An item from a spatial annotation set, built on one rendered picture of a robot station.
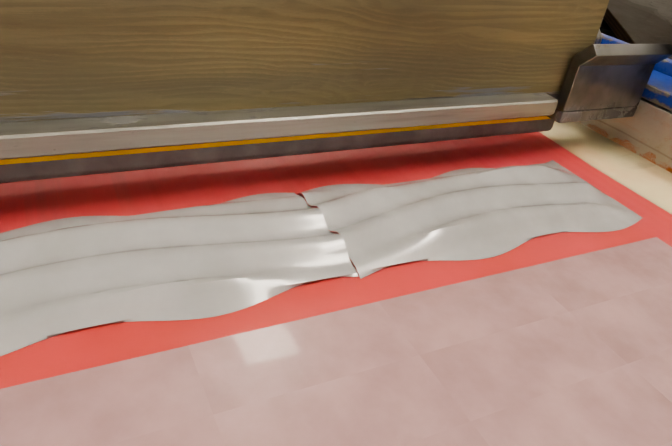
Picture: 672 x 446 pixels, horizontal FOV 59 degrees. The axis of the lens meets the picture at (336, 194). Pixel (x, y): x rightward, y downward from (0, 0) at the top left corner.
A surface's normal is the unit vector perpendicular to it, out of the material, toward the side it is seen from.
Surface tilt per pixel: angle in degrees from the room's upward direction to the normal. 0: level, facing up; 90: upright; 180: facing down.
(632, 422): 9
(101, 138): 81
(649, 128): 90
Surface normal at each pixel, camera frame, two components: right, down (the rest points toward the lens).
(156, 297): 0.35, -0.32
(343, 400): 0.14, -0.86
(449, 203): 0.40, -0.51
